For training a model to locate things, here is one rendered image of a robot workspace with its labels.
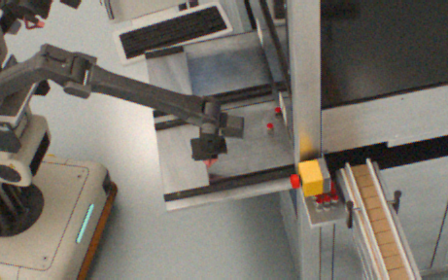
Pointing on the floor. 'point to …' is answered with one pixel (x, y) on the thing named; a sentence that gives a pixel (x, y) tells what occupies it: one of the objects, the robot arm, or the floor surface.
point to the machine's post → (305, 115)
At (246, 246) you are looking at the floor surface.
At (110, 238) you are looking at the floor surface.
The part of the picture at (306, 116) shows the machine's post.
